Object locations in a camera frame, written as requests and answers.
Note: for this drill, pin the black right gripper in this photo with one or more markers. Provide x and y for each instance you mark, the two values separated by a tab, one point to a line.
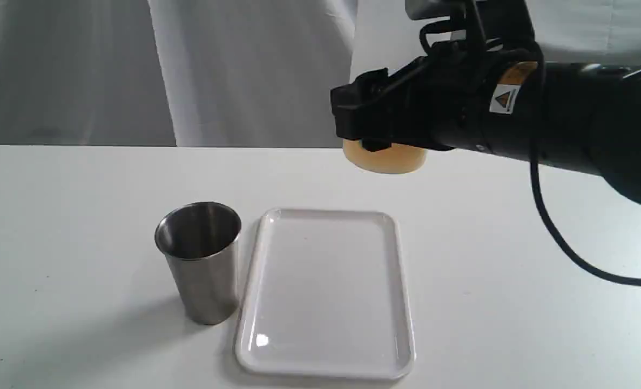
437	102

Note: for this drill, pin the clear squeeze bottle with oil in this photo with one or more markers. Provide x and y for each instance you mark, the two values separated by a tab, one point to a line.
395	160

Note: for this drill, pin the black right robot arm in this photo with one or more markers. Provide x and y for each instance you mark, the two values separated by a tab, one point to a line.
583	117

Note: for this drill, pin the stainless steel cup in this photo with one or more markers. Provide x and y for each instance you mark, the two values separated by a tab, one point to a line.
200	244

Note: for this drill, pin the white plastic tray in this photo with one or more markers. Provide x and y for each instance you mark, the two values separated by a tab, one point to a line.
326	297

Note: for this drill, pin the white backdrop cloth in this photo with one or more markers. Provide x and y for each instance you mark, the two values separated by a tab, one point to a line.
188	73

